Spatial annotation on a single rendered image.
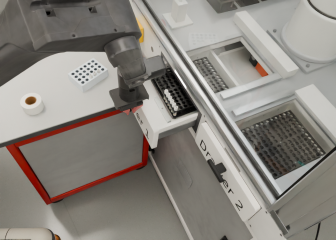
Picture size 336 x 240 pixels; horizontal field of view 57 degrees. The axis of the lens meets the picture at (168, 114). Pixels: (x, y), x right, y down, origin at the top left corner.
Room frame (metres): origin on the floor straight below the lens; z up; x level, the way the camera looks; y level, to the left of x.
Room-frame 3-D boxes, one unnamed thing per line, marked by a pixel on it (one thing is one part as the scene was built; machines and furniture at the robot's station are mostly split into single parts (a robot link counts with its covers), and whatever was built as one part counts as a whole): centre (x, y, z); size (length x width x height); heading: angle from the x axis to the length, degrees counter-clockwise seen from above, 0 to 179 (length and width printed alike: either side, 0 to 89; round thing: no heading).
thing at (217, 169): (0.39, -0.17, 0.91); 0.07 x 0.04 x 0.01; 34
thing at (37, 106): (0.58, 0.48, 0.78); 0.07 x 0.07 x 0.04
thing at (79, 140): (0.84, 0.47, 0.38); 0.62 x 0.58 x 0.76; 34
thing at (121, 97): (0.54, 0.12, 1.01); 0.10 x 0.07 x 0.07; 123
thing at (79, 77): (0.75, 0.33, 0.78); 0.12 x 0.08 x 0.04; 146
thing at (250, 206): (0.41, -0.19, 0.87); 0.29 x 0.02 x 0.11; 34
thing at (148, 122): (0.59, 0.11, 0.87); 0.29 x 0.02 x 0.11; 34
